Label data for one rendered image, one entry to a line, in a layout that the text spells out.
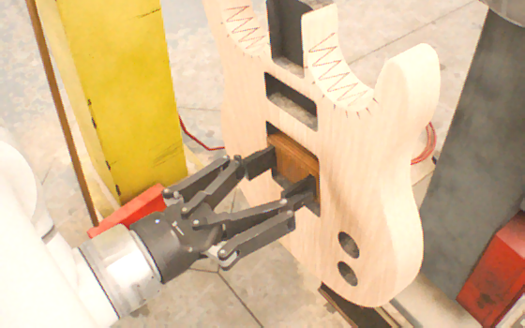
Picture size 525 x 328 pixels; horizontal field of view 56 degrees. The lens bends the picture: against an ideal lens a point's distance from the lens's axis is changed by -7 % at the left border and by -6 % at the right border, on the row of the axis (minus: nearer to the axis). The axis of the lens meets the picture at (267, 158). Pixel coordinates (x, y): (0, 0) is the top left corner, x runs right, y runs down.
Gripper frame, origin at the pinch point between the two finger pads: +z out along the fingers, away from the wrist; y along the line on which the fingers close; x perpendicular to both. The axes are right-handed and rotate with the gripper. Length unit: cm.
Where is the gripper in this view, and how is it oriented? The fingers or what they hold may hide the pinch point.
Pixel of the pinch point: (290, 171)
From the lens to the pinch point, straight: 64.3
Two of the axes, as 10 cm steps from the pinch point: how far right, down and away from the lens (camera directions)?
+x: -0.9, -7.6, -6.5
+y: 6.0, 4.8, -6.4
